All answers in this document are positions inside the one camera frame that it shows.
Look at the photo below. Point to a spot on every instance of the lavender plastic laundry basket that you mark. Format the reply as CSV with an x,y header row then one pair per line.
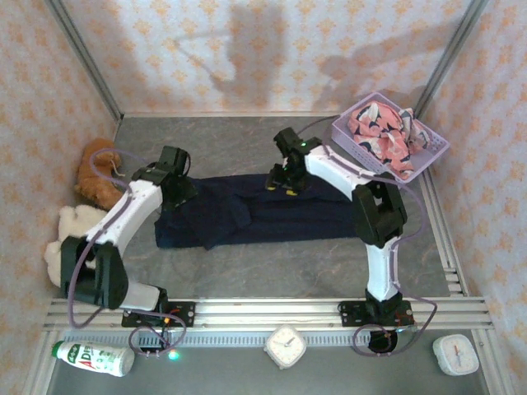
x,y
436,148

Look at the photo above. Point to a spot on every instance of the white square alarm clock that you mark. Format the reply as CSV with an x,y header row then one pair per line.
x,y
285,346
456,354

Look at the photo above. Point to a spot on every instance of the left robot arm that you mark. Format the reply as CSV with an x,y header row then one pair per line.
x,y
119,214

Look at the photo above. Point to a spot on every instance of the white plush bear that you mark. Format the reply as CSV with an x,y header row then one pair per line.
x,y
76,222

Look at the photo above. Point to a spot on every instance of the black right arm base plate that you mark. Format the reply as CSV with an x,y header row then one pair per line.
x,y
350,312

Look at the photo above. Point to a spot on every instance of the brown plush bear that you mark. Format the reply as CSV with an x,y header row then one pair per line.
x,y
92,177

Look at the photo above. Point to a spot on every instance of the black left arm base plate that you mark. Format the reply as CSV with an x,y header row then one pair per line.
x,y
185,313

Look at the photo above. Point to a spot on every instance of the white green drink bottle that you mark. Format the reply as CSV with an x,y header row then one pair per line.
x,y
94,359

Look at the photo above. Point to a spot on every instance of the aluminium frame crossbar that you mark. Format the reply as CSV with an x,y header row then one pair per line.
x,y
247,114

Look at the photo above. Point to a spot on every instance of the aluminium frame post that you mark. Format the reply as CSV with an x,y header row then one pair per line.
x,y
82,57
449,57

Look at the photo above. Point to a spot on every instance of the pink patterned garment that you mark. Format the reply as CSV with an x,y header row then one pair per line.
x,y
379,136

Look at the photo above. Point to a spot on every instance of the black round cap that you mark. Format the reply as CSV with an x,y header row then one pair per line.
x,y
383,342

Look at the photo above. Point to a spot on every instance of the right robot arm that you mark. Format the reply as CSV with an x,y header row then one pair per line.
x,y
381,214

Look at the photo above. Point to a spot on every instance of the navy blue garment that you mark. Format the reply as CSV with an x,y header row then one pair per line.
x,y
288,222

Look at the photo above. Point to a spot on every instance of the aluminium mounting rail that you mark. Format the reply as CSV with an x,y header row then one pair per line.
x,y
267,312

